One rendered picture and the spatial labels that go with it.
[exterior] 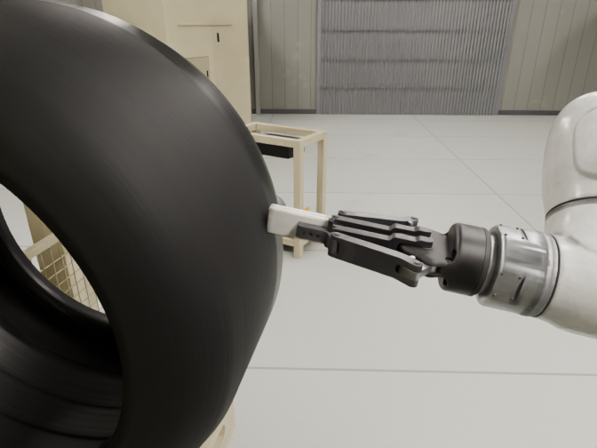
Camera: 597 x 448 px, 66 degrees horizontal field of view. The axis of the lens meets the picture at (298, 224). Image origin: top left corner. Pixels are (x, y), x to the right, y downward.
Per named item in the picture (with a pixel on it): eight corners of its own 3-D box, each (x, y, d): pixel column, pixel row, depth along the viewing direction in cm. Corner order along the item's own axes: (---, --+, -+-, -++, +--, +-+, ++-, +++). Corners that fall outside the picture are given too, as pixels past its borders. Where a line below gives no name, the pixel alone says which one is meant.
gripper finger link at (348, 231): (423, 268, 50) (425, 275, 49) (323, 248, 51) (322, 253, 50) (433, 237, 49) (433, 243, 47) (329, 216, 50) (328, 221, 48)
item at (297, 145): (299, 259, 307) (299, 140, 276) (230, 238, 336) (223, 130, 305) (324, 240, 335) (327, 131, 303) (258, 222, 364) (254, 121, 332)
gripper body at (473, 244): (486, 216, 51) (403, 200, 52) (502, 250, 44) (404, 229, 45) (466, 274, 54) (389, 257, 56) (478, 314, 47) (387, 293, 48)
